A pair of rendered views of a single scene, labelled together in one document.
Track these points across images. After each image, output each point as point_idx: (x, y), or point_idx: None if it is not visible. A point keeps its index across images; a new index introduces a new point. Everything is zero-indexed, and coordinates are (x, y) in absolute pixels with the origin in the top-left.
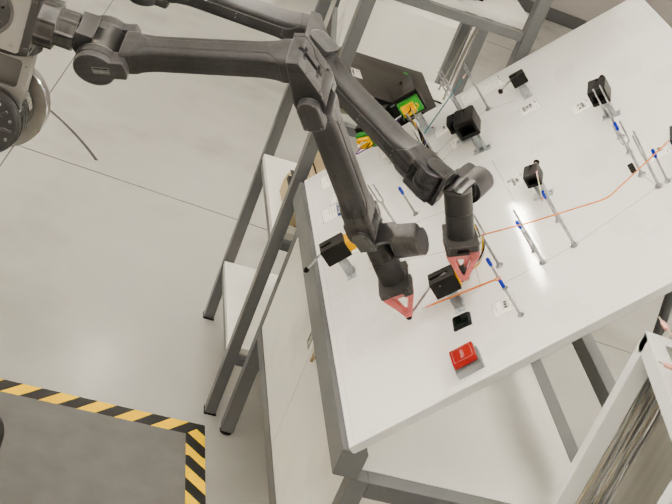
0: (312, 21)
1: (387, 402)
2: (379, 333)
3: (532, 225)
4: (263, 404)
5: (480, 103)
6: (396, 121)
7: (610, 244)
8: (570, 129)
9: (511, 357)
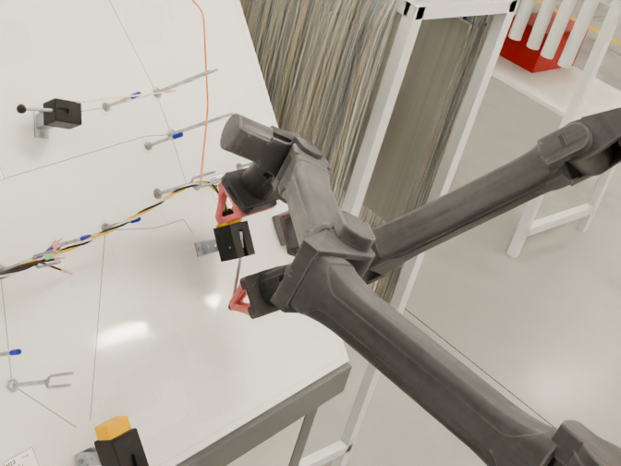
0: (332, 248)
1: (309, 324)
2: (217, 362)
3: (100, 144)
4: None
5: None
6: (305, 180)
7: (170, 50)
8: None
9: None
